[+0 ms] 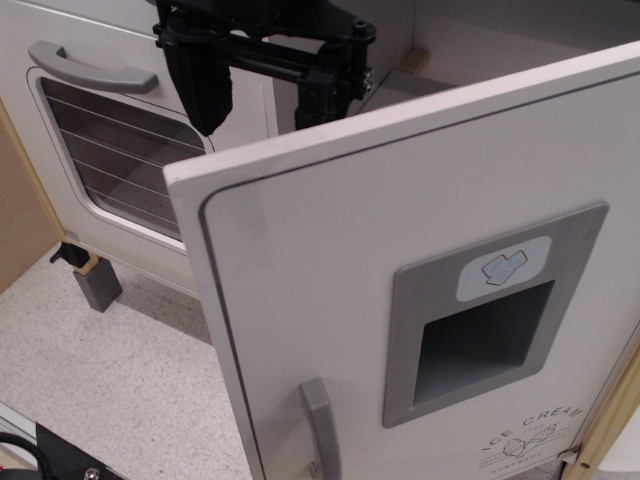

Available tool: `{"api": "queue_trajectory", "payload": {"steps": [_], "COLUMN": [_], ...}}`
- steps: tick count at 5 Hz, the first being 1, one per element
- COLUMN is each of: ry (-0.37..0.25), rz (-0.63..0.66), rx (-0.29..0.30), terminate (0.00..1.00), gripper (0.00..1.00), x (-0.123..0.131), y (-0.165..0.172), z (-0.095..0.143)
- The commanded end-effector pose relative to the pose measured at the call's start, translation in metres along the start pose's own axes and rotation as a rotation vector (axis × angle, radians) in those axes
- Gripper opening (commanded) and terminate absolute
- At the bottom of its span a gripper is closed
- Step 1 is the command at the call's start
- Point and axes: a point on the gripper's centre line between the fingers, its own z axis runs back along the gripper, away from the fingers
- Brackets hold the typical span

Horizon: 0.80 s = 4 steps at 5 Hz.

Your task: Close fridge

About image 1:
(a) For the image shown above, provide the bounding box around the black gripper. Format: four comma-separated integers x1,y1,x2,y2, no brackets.
153,1,375,136

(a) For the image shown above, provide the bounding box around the white toy fridge door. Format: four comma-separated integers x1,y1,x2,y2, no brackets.
164,42,639,479

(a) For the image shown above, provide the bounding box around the small wooden block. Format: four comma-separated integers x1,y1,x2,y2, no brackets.
397,49,430,76

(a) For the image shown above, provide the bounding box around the white toy oven door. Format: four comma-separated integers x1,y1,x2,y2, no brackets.
24,67,212,252

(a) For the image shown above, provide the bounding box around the white toy kitchen cabinet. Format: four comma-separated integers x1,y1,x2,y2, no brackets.
1,1,639,295

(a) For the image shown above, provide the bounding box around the grey kitchen leg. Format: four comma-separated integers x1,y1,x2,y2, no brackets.
74,259,123,312

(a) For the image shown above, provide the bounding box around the grey ice dispenser panel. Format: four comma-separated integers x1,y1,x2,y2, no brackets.
383,201,609,429

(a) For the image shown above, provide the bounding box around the grey oven door handle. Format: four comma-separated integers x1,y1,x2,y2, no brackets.
28,40,159,94

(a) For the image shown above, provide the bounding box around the black clamp bracket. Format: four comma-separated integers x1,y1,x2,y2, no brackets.
49,242,90,269

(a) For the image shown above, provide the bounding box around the grey fridge door handle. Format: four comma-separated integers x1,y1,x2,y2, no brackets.
299,377,343,480

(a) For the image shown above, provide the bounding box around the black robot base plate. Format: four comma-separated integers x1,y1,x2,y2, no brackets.
35,423,123,480

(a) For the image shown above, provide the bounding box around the black cable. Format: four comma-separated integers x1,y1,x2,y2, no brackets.
0,432,56,480

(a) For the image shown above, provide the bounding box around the light wooden side post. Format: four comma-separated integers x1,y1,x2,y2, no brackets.
565,324,639,479

